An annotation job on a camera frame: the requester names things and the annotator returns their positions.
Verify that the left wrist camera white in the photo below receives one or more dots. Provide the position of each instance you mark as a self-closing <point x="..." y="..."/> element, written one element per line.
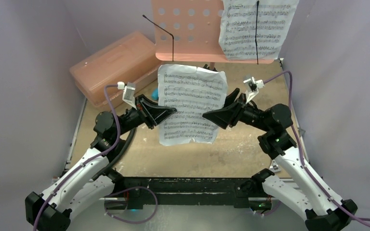
<point x="128" y="93"/>

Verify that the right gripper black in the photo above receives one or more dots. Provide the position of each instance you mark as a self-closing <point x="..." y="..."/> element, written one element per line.
<point x="237" y="111"/>

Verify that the blue toy microphone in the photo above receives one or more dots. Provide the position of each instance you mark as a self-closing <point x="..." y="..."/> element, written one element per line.
<point x="155" y="95"/>

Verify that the red handled tool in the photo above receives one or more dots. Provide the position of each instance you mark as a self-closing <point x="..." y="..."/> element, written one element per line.
<point x="274" y="167"/>

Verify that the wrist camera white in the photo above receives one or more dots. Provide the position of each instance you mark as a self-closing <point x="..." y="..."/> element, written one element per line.
<point x="128" y="93"/>
<point x="252" y="85"/>

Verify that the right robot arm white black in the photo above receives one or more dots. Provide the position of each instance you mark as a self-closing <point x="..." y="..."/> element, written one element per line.
<point x="321" y="208"/>

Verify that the sheet music page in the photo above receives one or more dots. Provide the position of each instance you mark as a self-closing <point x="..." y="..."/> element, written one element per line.
<point x="255" y="29"/>
<point x="192" y="91"/>

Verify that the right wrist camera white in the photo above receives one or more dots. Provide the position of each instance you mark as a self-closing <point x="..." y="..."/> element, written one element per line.
<point x="252" y="85"/>

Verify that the translucent orange plastic box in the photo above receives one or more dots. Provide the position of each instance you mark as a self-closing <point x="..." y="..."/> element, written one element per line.
<point x="129" y="59"/>

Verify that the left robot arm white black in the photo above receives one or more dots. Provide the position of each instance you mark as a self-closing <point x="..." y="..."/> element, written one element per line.
<point x="92" y="177"/>

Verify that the pink music stand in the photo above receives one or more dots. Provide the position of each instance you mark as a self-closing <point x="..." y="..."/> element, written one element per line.
<point x="188" y="30"/>

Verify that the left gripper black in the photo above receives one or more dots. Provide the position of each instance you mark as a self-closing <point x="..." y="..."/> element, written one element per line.
<point x="151" y="113"/>

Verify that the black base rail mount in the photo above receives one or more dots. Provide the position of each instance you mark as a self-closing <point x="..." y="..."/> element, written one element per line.
<point x="235" y="192"/>

